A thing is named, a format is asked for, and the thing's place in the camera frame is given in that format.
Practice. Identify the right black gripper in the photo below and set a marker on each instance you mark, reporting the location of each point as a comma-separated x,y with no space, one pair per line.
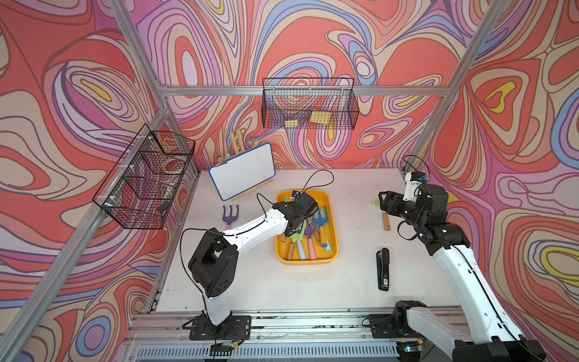
391,199

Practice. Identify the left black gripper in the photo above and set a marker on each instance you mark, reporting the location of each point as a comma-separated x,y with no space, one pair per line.
301,225

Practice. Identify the green rake wooden handle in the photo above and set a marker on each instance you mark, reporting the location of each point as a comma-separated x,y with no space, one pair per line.
384,216

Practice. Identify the purple rake pink handle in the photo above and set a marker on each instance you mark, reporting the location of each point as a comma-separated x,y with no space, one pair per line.
230,215

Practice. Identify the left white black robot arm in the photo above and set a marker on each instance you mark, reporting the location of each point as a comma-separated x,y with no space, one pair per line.
212,266

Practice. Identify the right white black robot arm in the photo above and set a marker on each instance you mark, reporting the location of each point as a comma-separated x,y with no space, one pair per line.
493,335

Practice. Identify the yellow plastic storage tray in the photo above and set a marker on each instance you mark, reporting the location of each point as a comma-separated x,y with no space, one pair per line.
282,243

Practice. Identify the black stapler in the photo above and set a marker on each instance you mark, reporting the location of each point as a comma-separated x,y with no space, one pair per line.
383,272

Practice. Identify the blue framed whiteboard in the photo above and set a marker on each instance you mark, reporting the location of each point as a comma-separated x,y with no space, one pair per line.
242,172

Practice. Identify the small yellow note in basket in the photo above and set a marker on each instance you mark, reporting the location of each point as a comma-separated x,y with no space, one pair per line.
291,124

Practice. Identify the wooden easel stand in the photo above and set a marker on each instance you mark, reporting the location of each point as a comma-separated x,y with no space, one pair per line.
238,146

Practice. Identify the yellow sponge in basket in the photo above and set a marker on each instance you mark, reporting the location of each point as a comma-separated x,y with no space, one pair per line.
320,117

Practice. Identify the green circuit board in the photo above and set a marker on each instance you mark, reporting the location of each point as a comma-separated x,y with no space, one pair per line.
220,349

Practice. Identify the teal rake yellow handle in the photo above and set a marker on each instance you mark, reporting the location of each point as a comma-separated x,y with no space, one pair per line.
321,220

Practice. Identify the purple fork pink handle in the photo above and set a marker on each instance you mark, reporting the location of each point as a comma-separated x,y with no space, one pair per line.
309,231

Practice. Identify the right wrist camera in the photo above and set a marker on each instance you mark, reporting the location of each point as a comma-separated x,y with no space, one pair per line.
413,181

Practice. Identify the black wire basket back wall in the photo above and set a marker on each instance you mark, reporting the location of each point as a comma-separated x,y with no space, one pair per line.
294,98

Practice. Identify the black wire basket wall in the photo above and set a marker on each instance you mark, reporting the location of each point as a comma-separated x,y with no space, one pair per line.
139,192
294,98

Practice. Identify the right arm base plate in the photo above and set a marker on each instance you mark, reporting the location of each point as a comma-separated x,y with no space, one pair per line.
390,327

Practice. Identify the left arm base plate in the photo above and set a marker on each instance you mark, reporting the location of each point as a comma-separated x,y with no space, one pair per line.
235,328

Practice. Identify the black wire basket left wall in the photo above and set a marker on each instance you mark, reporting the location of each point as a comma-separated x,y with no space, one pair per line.
139,192

